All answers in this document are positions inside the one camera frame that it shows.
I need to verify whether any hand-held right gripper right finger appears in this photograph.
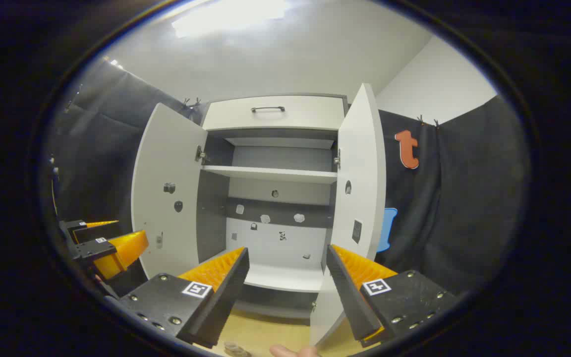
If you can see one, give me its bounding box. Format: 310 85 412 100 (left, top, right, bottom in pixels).
326 244 459 348

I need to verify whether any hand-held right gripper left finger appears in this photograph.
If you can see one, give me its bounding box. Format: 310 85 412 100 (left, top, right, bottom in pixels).
117 246 250 349

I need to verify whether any white cabinet door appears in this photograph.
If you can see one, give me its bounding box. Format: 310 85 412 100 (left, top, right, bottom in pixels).
131 103 209 279
309 83 387 348

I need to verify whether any white cabinet shelf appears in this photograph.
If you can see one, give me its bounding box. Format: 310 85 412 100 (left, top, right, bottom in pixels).
243 248 325 293
201 165 338 185

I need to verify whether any white cabinet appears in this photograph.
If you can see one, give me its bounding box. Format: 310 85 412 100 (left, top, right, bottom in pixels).
196 93 350 319

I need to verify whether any white cabinet drawer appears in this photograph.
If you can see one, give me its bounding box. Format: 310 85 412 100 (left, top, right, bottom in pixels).
202 95 346 132

